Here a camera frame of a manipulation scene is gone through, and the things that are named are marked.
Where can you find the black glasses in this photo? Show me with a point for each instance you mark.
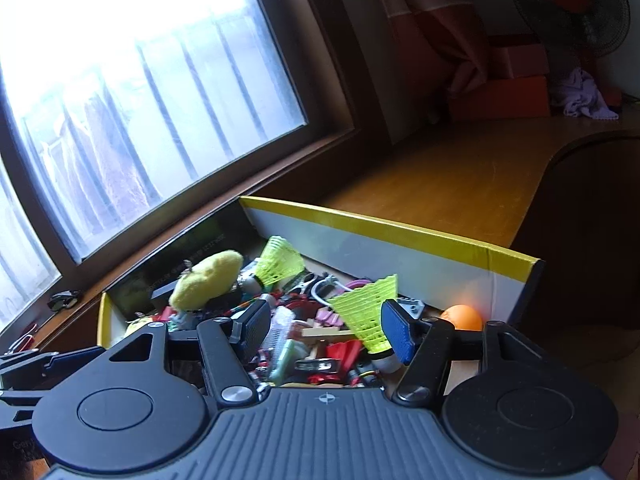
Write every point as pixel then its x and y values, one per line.
pixel 62 301

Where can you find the small orange box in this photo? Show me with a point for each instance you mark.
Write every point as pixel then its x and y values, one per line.
pixel 522 60

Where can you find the pink curtain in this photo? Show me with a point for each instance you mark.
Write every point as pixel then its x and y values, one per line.
pixel 435 25

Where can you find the pile of small odds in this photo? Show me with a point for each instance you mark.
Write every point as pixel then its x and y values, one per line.
pixel 305 345

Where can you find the window with metal bars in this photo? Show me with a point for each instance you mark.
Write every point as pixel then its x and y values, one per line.
pixel 150 85

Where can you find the black standing fan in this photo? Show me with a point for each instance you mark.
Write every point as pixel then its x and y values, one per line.
pixel 570 5

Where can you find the orange ping-pong ball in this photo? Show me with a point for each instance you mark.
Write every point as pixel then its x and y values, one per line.
pixel 464 317

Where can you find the purple cloth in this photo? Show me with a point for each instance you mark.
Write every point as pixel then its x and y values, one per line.
pixel 585 95

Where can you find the yellow plush toy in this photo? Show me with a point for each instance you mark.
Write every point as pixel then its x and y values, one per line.
pixel 207 280

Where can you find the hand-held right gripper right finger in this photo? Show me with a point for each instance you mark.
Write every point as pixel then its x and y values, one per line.
pixel 397 329

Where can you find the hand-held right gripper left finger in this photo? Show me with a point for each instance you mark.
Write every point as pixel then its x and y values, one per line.
pixel 252 329

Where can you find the yellow cardboard box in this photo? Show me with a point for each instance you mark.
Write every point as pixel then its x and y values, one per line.
pixel 400 255

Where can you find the green plastic shuttlecock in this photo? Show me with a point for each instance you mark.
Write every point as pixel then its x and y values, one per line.
pixel 367 317
pixel 277 260

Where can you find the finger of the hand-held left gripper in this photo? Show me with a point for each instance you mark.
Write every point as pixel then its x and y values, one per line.
pixel 17 396
pixel 45 362

